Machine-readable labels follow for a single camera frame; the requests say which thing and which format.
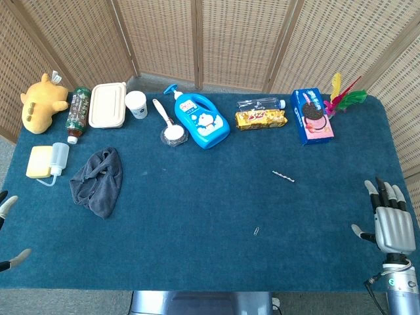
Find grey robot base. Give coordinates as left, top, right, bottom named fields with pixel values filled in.
left=127, top=290, right=280, bottom=315

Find clear plastic water bottle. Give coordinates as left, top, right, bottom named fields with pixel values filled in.
left=236, top=97, right=287, bottom=111

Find beige lunch box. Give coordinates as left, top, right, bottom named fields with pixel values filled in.
left=88, top=81, right=128, bottom=129

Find yellow plush toy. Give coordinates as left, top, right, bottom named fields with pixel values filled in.
left=20, top=70, right=70, bottom=135

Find green label tea bottle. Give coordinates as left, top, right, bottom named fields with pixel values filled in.
left=65, top=86, right=93, bottom=145

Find blue pink Oreo box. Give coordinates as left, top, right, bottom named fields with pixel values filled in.
left=290, top=87, right=335, bottom=146

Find blue table mat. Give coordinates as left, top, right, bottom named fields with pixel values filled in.
left=0, top=91, right=420, bottom=293

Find woven folding screen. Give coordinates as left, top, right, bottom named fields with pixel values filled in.
left=0, top=0, right=420, bottom=184

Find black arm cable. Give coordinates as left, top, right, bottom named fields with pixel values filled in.
left=362, top=271, right=389, bottom=315

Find blue detergent pump bottle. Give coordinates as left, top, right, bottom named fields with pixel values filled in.
left=163, top=84, right=231, bottom=150

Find translucent squeeze wash bottle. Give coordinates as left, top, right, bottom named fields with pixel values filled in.
left=35, top=142, right=70, bottom=188

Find dark grey cloth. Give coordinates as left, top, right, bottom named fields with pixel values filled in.
left=69, top=146, right=123, bottom=220

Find white paper cup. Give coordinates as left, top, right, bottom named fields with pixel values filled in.
left=124, top=90, right=148, bottom=120

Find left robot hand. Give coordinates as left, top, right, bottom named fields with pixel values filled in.
left=0, top=190, right=32, bottom=273

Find yellow biscuit pack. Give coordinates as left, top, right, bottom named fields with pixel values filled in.
left=234, top=109, right=289, bottom=131

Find white handled scoop brush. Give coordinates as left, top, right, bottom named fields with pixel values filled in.
left=152, top=98, right=189, bottom=148

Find colourful feather shuttlecock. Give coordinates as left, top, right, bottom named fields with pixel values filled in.
left=323, top=72, right=369, bottom=119

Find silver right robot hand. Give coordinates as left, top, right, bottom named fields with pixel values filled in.
left=351, top=177, right=416, bottom=254

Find yellow sponge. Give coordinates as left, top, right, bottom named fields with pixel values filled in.
left=26, top=145, right=53, bottom=179

